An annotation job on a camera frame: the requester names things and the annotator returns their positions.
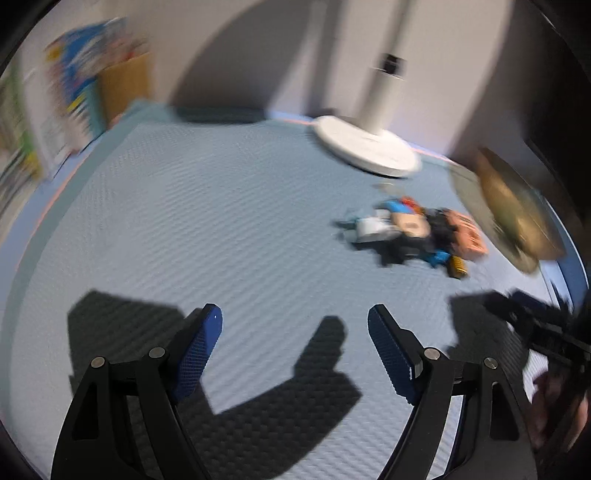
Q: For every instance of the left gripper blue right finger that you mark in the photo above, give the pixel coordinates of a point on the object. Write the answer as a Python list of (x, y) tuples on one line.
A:
[(400, 352)]

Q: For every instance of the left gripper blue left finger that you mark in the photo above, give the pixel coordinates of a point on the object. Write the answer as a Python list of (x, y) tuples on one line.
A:
[(194, 347)]

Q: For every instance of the black round head figurine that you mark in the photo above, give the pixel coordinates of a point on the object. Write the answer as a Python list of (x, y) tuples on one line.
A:
[(413, 238)]

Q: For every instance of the orange cigarette box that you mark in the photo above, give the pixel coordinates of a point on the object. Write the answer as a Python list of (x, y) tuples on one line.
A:
[(468, 242)]

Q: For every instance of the person right hand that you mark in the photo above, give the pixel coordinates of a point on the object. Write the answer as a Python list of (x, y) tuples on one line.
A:
[(548, 390)]

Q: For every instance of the amber ribbed glass bowl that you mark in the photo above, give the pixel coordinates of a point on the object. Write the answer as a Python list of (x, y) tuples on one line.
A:
[(521, 215)]

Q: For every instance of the light blue textured desk mat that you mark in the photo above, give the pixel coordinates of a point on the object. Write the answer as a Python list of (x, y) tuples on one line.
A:
[(164, 217)]

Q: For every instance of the white blue robot figurine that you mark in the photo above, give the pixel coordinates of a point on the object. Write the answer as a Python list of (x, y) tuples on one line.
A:
[(377, 227)]

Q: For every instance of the white desk lamp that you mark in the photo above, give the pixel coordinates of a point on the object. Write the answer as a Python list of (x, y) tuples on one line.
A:
[(365, 142)]

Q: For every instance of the black monitor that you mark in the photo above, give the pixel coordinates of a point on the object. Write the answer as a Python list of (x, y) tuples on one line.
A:
[(562, 132)]

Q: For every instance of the brown pencil holder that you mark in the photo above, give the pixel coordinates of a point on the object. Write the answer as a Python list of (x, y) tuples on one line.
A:
[(123, 83)]

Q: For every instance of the upright books row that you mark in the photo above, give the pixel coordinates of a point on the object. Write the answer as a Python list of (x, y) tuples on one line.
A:
[(57, 67)]

